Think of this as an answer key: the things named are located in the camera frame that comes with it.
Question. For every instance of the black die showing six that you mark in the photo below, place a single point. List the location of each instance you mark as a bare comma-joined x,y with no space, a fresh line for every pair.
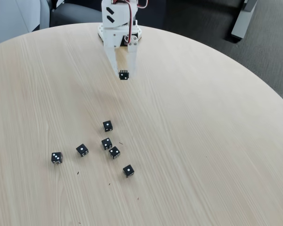
124,75

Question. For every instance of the dark grey chair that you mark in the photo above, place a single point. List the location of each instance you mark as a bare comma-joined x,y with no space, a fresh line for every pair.
73,14

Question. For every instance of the white cabinet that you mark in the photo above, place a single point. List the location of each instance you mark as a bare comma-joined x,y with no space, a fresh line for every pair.
9,18

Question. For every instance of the grey desk leg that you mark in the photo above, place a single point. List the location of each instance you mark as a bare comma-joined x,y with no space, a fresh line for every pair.
241,23

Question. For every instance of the black die white pips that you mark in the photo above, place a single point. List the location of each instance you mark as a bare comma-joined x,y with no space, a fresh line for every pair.
107,126
114,152
57,157
82,150
128,170
106,143

